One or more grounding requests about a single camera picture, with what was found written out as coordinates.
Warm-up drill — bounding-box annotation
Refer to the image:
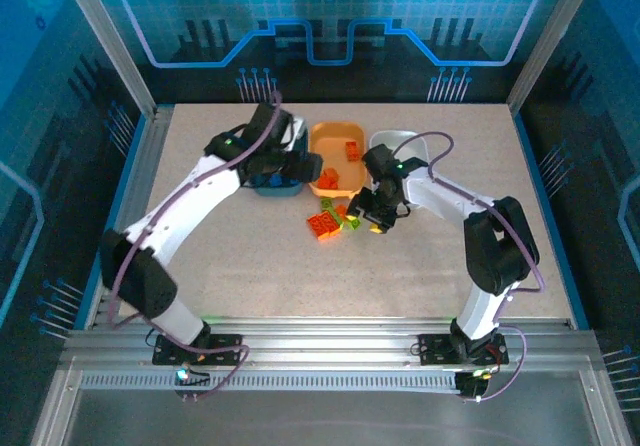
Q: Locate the large orange lego plate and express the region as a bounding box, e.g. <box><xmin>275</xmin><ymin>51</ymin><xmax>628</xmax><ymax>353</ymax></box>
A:
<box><xmin>306</xmin><ymin>212</ymin><xmax>342</xmax><ymax>241</ymax></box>

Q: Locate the dark teal plastic container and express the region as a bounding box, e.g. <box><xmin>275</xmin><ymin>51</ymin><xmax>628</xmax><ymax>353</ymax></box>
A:
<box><xmin>248</xmin><ymin>130</ymin><xmax>310</xmax><ymax>200</ymax></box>

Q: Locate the orange plastic container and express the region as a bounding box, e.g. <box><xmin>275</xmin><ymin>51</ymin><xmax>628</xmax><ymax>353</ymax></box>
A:
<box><xmin>308</xmin><ymin>121</ymin><xmax>370</xmax><ymax>200</ymax></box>

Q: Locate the white plastic container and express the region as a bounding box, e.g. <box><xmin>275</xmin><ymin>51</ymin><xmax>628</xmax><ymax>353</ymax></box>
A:
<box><xmin>368</xmin><ymin>129</ymin><xmax>431</xmax><ymax>180</ymax></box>

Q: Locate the blue circuit print back panel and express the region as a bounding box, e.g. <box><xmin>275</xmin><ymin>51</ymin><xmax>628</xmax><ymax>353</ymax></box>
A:
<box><xmin>82</xmin><ymin>0</ymin><xmax>581</xmax><ymax>105</ymax></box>

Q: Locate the right black controller box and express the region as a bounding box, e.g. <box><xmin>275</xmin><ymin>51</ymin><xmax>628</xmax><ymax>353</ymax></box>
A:
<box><xmin>453</xmin><ymin>369</ymin><xmax>494</xmax><ymax>401</ymax></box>

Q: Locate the blue printed side panel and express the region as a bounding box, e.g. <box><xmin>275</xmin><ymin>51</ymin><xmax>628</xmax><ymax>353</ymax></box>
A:
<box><xmin>0</xmin><ymin>0</ymin><xmax>151</xmax><ymax>357</ymax></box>
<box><xmin>509</xmin><ymin>0</ymin><xmax>640</xmax><ymax>417</ymax></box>

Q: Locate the left black controller board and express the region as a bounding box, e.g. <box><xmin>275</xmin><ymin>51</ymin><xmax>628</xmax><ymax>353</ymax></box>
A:
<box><xmin>174</xmin><ymin>365</ymin><xmax>212</xmax><ymax>401</ymax></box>

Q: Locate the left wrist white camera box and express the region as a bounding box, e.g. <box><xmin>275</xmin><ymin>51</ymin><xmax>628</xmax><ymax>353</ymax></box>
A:
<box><xmin>285</xmin><ymin>114</ymin><xmax>308</xmax><ymax>150</ymax></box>

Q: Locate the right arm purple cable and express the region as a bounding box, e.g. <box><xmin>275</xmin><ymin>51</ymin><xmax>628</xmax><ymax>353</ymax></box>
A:
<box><xmin>392</xmin><ymin>131</ymin><xmax>546</xmax><ymax>403</ymax></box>

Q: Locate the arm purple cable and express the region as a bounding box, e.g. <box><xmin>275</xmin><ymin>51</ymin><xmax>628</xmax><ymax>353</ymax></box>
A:
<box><xmin>107</xmin><ymin>90</ymin><xmax>250</xmax><ymax>402</ymax></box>
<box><xmin>392</xmin><ymin>131</ymin><xmax>546</xmax><ymax>403</ymax></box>

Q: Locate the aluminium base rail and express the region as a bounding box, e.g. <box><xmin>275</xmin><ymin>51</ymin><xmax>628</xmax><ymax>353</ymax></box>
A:
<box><xmin>59</xmin><ymin>315</ymin><xmax>601</xmax><ymax>367</ymax></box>

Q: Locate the aluminium side rail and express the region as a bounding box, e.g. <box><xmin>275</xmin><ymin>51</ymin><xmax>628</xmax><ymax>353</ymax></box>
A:
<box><xmin>107</xmin><ymin>104</ymin><xmax>175</xmax><ymax>267</ymax></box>

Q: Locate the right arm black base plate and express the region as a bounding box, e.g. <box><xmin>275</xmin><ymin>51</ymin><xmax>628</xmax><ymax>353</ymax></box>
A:
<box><xmin>417</xmin><ymin>333</ymin><xmax>510</xmax><ymax>367</ymax></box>

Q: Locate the grey slotted cable duct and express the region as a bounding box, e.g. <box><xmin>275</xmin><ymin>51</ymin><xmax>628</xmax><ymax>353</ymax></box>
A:
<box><xmin>79</xmin><ymin>371</ymin><xmax>464</xmax><ymax>393</ymax></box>

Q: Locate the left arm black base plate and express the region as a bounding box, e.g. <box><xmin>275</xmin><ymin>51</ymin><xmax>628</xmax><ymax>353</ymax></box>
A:
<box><xmin>152</xmin><ymin>334</ymin><xmax>244</xmax><ymax>367</ymax></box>

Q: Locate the grey metal front frame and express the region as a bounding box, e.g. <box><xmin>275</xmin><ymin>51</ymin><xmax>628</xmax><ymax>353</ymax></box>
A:
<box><xmin>29</xmin><ymin>355</ymin><xmax>634</xmax><ymax>446</ymax></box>

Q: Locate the left aluminium frame post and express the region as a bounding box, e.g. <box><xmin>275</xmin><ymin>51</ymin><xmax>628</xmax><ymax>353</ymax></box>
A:
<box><xmin>53</xmin><ymin>0</ymin><xmax>160</xmax><ymax>118</ymax></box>

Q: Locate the aluminium frame post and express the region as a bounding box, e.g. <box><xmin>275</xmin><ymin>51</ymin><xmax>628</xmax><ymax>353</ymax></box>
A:
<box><xmin>506</xmin><ymin>0</ymin><xmax>604</xmax><ymax>116</ymax></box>
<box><xmin>53</xmin><ymin>0</ymin><xmax>160</xmax><ymax>118</ymax></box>

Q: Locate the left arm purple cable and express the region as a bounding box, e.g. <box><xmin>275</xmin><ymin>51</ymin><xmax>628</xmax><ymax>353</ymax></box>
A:
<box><xmin>107</xmin><ymin>90</ymin><xmax>250</xmax><ymax>402</ymax></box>

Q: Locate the right aluminium frame post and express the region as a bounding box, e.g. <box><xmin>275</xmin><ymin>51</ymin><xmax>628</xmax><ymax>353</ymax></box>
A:
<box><xmin>506</xmin><ymin>0</ymin><xmax>604</xmax><ymax>116</ymax></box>

